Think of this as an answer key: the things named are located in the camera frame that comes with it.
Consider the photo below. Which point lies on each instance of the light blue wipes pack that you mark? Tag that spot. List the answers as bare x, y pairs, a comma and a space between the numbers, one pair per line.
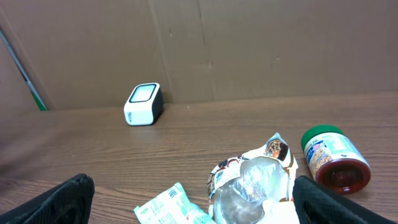
172, 207

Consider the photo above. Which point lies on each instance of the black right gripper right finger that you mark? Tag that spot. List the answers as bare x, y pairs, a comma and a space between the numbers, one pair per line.
317, 204

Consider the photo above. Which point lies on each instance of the green lid seasoning jar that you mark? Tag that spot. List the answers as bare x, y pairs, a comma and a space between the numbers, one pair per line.
334, 161

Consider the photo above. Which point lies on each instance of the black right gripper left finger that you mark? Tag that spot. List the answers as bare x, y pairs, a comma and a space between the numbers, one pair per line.
68, 202

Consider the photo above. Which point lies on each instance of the white barcode scanner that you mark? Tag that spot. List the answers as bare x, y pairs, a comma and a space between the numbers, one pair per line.
144, 105

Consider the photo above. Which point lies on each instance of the beige brown snack bag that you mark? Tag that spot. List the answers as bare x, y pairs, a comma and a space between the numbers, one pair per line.
255, 187

